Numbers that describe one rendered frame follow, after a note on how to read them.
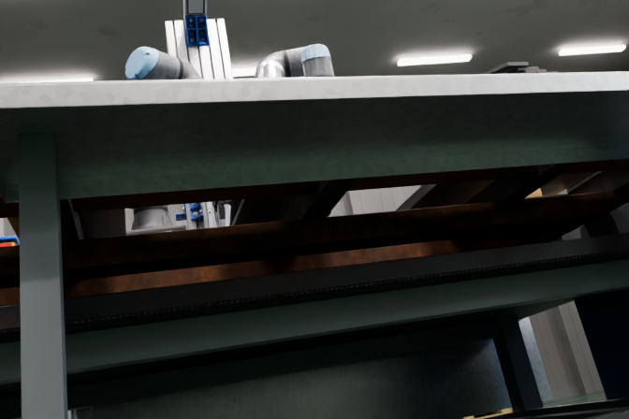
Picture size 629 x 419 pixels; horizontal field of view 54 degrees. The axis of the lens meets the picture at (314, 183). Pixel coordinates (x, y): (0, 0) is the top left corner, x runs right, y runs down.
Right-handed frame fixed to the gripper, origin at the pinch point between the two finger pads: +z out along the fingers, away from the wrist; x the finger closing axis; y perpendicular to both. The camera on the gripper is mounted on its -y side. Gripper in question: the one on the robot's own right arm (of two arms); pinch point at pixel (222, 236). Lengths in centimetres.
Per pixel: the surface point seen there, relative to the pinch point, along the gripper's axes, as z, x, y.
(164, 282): 17.4, -27.1, -17.3
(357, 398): 45, 16, 34
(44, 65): -443, 598, -108
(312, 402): 44, 16, 21
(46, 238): 24, -83, -33
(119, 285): 16.9, -27.1, -26.0
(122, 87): 12, -94, -24
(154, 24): -444, 508, 32
